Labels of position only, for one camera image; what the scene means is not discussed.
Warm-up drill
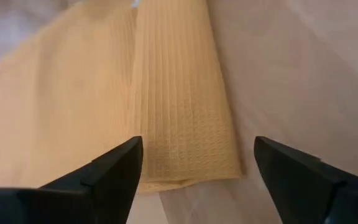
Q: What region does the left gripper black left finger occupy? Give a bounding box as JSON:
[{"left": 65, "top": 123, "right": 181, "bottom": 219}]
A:
[{"left": 0, "top": 136, "right": 144, "bottom": 224}]

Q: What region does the yellow waffle weave towel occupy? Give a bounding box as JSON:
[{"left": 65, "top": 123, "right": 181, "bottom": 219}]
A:
[{"left": 0, "top": 0, "right": 245, "bottom": 194}]

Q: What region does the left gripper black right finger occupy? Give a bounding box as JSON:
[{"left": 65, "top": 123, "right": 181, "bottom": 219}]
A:
[{"left": 253, "top": 136, "right": 358, "bottom": 224}]

